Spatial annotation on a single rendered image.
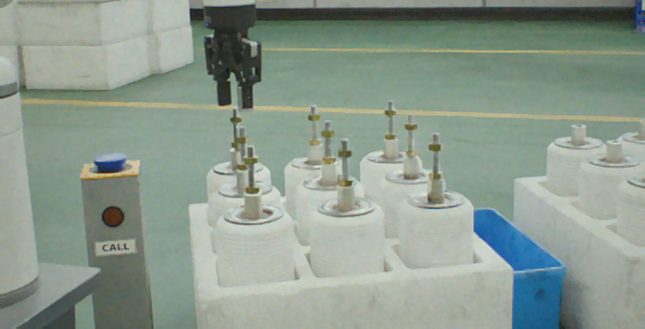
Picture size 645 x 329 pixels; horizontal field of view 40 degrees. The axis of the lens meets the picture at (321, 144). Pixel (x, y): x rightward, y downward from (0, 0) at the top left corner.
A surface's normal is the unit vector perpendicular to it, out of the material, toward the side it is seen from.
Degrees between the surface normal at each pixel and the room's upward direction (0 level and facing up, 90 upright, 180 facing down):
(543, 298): 92
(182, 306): 0
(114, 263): 90
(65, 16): 90
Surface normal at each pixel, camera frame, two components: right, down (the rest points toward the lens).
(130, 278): 0.17, 0.22
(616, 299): -0.98, 0.07
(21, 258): 0.88, 0.08
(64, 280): -0.04, -0.97
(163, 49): 0.97, 0.03
